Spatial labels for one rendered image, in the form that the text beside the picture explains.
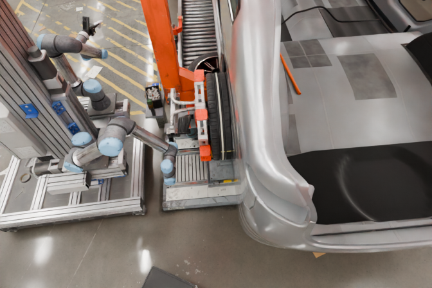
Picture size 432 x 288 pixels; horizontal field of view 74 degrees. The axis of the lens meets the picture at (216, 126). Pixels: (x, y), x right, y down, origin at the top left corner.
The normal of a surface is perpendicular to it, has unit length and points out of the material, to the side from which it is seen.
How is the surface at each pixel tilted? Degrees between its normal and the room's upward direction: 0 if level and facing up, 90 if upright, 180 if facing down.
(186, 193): 0
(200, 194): 0
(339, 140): 19
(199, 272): 0
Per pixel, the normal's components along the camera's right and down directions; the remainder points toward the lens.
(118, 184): -0.04, -0.60
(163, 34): 0.08, 0.80
